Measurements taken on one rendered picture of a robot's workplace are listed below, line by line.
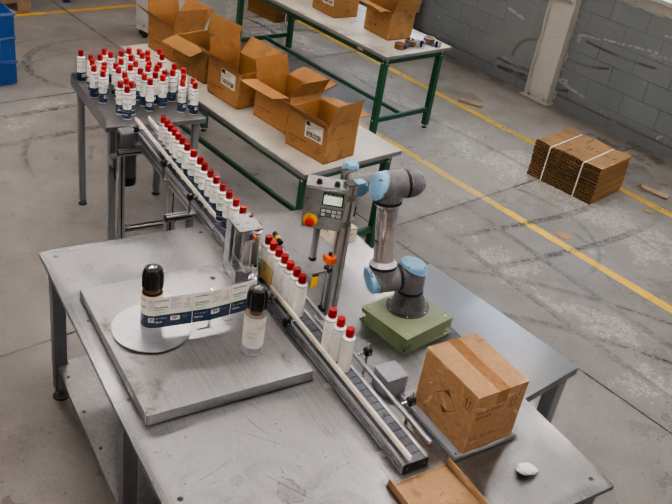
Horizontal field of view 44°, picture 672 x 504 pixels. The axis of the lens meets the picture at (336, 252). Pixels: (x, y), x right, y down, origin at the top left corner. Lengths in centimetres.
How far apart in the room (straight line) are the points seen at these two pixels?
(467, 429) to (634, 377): 239
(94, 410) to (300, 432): 125
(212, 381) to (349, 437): 55
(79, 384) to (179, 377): 105
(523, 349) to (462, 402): 78
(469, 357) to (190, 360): 105
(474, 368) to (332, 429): 56
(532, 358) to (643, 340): 204
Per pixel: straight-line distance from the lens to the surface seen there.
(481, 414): 302
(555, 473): 322
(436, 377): 310
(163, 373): 318
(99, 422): 395
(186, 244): 400
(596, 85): 881
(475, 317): 384
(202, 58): 591
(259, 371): 322
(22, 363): 462
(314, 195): 326
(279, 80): 557
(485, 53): 960
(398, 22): 741
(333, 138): 496
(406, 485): 298
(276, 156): 503
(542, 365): 368
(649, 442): 489
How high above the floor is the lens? 298
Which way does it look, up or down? 32 degrees down
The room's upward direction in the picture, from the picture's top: 10 degrees clockwise
